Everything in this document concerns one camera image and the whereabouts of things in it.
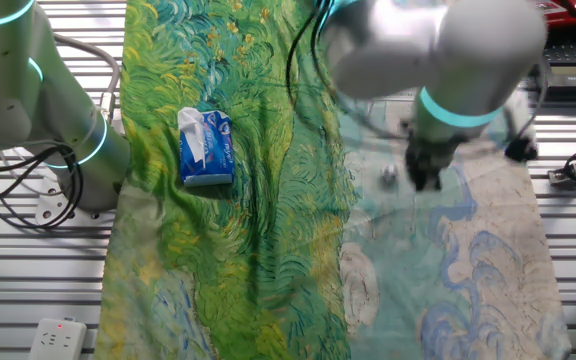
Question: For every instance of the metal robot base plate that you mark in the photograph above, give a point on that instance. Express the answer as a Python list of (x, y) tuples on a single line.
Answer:
[(50, 207)]

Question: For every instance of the white power strip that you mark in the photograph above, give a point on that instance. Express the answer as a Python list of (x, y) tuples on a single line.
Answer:
[(58, 340)]

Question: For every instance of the black desk phone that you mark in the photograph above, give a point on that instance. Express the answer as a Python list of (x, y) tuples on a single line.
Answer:
[(568, 65)]

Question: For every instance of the painted landscape tablecloth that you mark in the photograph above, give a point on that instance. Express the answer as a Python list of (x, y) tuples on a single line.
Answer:
[(248, 225)]

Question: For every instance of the blue tissue pack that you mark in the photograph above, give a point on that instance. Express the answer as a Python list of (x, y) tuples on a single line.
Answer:
[(208, 150)]

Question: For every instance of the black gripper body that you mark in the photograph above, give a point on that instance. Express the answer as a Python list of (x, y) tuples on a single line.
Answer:
[(430, 152)]

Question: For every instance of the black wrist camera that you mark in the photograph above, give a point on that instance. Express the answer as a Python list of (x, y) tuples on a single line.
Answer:
[(521, 149)]

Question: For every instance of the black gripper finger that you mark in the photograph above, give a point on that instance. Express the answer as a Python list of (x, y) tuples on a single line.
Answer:
[(434, 179), (419, 179)]

